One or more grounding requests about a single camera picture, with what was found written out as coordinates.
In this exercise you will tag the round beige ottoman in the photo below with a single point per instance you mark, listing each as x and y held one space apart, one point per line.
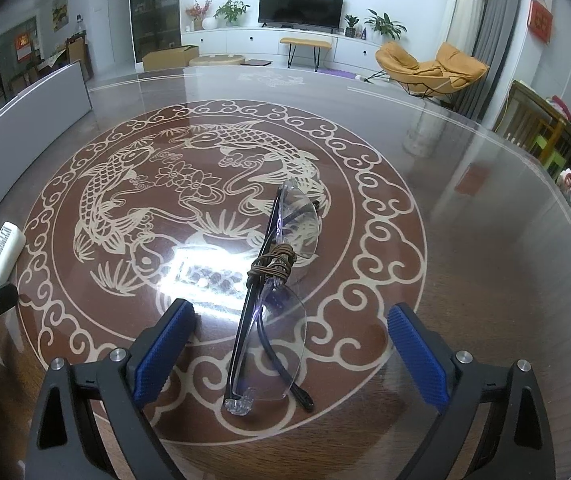
215 60

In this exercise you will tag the grey curtain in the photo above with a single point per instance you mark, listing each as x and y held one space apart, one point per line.
498 35

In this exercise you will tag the yellow lounge chair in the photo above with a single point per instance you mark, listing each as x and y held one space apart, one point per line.
430 67

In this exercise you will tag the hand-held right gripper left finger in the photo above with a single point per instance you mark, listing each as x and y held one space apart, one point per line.
160 355

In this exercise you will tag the cardboard box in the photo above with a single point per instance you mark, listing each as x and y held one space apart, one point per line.
170 57

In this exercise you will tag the green potted plant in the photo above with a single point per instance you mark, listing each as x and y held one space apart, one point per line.
232 11

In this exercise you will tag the white partition board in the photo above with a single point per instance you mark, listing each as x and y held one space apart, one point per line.
30 105

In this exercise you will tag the large leafy potted plant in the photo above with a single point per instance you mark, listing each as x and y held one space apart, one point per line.
385 22

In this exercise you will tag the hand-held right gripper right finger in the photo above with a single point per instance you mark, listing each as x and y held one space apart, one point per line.
418 360

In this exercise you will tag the framed wall painting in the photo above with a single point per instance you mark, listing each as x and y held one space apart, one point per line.
60 11

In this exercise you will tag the dark glass display cabinet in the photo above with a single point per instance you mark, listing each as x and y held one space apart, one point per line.
155 10

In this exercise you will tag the purple floor mat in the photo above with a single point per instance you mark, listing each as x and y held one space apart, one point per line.
339 74

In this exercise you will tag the wooden bench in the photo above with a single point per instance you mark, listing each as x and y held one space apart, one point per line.
305 42

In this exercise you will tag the small potted plant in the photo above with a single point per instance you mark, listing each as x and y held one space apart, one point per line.
351 25

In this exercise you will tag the white television cabinet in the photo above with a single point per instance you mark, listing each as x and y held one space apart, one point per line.
245 40

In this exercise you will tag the red framed poster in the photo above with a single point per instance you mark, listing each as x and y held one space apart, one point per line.
24 47

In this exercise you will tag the red wall hanging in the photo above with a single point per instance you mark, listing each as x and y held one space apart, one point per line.
539 19

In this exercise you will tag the dark floor pad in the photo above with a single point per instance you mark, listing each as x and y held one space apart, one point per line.
258 63

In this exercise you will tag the clear water bottle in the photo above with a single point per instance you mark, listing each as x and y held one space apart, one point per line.
80 24

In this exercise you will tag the white covered air conditioner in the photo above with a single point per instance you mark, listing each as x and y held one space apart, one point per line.
463 10

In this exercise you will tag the clear safety glasses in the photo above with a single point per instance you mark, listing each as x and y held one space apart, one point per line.
290 220

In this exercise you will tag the white round vase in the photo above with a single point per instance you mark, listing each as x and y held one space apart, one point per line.
208 23

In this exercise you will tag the black television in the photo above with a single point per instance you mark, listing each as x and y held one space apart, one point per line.
300 6

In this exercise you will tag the brown patterned desktop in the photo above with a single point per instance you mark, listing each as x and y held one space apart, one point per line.
440 220

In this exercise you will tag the red flower arrangement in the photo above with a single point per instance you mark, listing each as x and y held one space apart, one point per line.
198 12

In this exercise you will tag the wooden chair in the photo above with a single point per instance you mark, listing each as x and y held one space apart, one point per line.
530 120

